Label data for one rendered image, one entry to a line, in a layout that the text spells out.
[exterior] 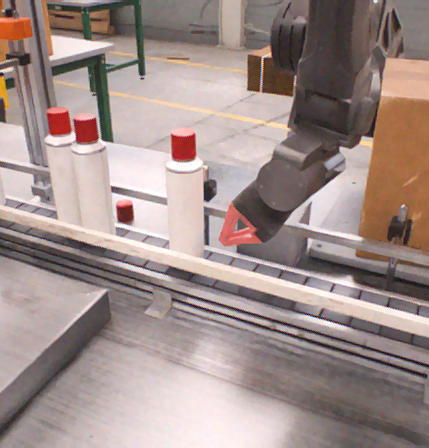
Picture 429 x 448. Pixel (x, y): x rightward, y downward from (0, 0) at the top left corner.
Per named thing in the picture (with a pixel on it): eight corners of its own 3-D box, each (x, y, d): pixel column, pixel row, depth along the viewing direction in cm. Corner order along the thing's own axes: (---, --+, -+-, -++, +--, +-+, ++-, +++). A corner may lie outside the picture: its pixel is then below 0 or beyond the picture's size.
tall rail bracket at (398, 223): (367, 321, 74) (386, 221, 66) (376, 293, 80) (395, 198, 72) (390, 327, 73) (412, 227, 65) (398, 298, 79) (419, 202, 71)
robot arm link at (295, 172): (380, 98, 57) (309, 77, 61) (347, 115, 48) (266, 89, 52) (349, 194, 63) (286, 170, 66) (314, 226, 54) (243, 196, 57)
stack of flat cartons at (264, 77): (245, 90, 475) (246, 54, 459) (268, 77, 517) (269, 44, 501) (312, 100, 449) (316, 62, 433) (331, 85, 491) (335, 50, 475)
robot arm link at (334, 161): (358, 159, 62) (328, 123, 63) (339, 174, 57) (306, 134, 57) (317, 192, 66) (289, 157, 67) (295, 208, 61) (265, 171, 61)
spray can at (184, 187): (163, 265, 78) (155, 135, 67) (180, 248, 82) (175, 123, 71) (194, 274, 76) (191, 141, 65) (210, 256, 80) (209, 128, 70)
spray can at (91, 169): (77, 242, 83) (58, 119, 73) (96, 227, 87) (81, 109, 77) (104, 250, 81) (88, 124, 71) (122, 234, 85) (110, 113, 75)
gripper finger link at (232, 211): (197, 232, 71) (240, 193, 65) (220, 210, 76) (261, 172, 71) (231, 268, 71) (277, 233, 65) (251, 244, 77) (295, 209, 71)
